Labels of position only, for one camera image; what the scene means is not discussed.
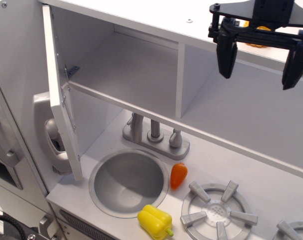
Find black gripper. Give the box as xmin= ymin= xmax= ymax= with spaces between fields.
xmin=208 ymin=0 xmax=303 ymax=90

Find orange toy carrot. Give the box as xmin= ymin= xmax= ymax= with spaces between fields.
xmin=170 ymin=162 xmax=188 ymax=190

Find silver toy wall phone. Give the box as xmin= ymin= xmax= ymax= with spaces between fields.
xmin=45 ymin=118 xmax=65 ymax=152

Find silver toy stove burner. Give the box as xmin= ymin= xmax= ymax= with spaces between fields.
xmin=180 ymin=180 xmax=258 ymax=240

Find yellow toy bell pepper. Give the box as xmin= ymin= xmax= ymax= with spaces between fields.
xmin=137 ymin=204 xmax=174 ymax=240

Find silver fridge door handle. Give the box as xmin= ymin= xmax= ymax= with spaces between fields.
xmin=0 ymin=123 xmax=19 ymax=168

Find yellow toy corn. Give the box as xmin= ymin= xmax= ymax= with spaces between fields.
xmin=242 ymin=20 xmax=272 ymax=48

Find black cable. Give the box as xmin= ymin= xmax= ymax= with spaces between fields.
xmin=0 ymin=213 xmax=27 ymax=240

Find white toy microwave door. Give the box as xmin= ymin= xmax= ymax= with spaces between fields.
xmin=33 ymin=4 xmax=83 ymax=181

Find silver toy sink bowl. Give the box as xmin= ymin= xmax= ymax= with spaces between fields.
xmin=88 ymin=149 xmax=170 ymax=219

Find silver toy faucet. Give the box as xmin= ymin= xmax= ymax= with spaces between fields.
xmin=122 ymin=113 xmax=190 ymax=161

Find white toy kitchen cabinet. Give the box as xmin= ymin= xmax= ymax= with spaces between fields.
xmin=0 ymin=0 xmax=303 ymax=240

